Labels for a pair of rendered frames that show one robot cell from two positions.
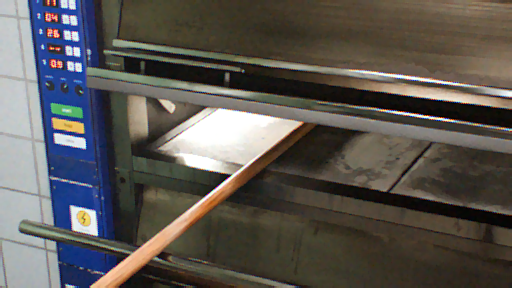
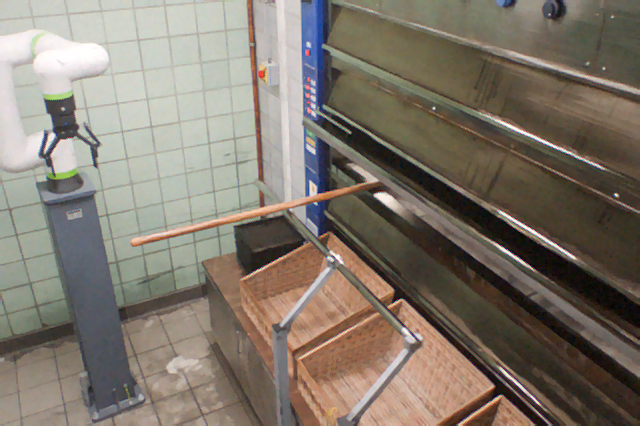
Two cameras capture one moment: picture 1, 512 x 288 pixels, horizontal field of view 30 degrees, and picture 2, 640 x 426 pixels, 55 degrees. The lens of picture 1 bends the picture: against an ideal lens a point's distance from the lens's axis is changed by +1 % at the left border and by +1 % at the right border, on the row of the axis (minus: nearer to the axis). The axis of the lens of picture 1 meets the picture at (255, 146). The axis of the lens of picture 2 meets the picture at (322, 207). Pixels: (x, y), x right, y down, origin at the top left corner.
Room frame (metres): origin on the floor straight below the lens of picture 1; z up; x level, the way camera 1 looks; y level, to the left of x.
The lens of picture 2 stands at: (-0.10, -1.17, 2.32)
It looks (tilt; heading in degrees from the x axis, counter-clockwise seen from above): 28 degrees down; 35
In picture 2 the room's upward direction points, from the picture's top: 1 degrees counter-clockwise
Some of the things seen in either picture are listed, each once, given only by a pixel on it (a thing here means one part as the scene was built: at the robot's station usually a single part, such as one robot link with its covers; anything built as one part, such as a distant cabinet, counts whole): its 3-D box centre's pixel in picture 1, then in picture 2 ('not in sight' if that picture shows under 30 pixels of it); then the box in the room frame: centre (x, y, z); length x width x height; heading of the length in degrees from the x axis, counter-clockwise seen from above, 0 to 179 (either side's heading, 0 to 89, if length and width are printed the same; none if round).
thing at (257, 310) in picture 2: not in sight; (313, 298); (1.65, 0.13, 0.72); 0.56 x 0.49 x 0.28; 63
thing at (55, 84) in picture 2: not in sight; (55, 72); (0.98, 0.62, 1.80); 0.13 x 0.11 x 0.14; 170
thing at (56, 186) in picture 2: not in sight; (61, 174); (1.20, 1.12, 1.23); 0.26 x 0.15 x 0.06; 67
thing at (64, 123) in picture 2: not in sight; (65, 125); (0.97, 0.62, 1.63); 0.08 x 0.07 x 0.09; 155
